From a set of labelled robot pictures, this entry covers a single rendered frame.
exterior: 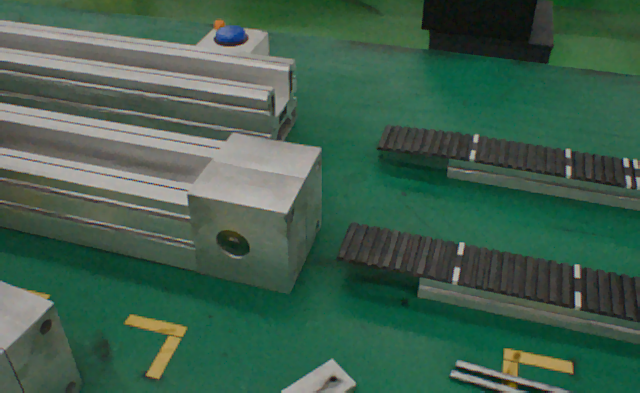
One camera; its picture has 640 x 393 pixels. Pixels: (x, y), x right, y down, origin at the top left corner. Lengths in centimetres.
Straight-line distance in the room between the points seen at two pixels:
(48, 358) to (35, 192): 20
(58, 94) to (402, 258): 48
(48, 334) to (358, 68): 61
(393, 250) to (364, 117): 29
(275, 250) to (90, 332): 17
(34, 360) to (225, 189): 20
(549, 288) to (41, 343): 40
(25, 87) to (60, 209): 26
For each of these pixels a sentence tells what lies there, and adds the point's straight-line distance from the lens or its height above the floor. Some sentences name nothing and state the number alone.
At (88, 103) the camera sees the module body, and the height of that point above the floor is 82.
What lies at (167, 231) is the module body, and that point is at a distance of 59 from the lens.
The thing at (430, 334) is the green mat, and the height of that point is 78.
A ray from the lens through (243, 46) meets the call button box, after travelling 88.
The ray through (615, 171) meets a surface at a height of 81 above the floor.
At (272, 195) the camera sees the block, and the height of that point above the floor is 87.
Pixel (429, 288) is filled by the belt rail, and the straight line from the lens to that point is 58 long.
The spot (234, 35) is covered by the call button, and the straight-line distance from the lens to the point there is 88.
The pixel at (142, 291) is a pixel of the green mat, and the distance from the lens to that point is 61.
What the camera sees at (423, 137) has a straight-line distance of 74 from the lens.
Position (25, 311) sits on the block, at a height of 87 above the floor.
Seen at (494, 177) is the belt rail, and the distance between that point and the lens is 72.
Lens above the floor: 120
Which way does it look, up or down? 37 degrees down
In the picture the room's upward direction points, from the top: straight up
